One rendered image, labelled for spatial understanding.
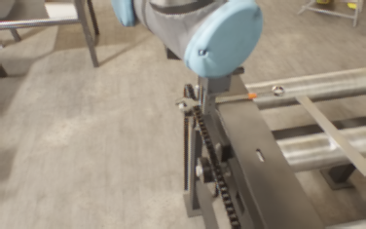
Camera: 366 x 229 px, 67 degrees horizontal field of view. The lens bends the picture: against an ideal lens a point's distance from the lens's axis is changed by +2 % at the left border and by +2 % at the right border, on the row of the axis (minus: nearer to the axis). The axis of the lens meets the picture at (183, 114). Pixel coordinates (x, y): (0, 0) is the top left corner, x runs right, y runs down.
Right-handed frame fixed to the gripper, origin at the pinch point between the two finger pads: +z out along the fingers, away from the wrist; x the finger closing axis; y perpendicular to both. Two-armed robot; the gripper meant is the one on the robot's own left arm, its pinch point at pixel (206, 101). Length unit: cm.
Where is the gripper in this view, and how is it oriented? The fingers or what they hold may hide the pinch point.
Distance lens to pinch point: 64.3
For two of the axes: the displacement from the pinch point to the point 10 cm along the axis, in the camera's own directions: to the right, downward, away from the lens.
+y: 9.8, -1.4, 1.3
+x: -1.9, -7.0, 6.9
